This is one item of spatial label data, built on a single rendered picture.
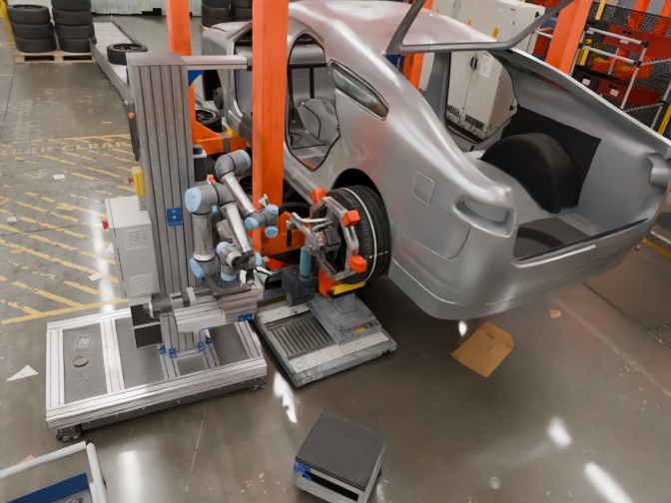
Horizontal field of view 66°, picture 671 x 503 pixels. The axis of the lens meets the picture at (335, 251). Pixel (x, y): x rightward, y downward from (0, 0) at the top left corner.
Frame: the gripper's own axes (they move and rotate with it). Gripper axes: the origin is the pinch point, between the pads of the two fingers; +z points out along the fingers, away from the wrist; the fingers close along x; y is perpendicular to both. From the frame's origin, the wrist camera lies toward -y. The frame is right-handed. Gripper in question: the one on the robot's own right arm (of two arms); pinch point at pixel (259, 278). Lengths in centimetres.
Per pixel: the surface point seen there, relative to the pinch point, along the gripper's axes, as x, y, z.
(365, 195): -111, -9, -50
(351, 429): -46, 84, 41
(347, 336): -108, 94, -32
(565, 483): -150, 104, 124
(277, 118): -71, -43, -103
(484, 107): -548, -5, -267
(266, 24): -55, -97, -104
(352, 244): -90, 14, -32
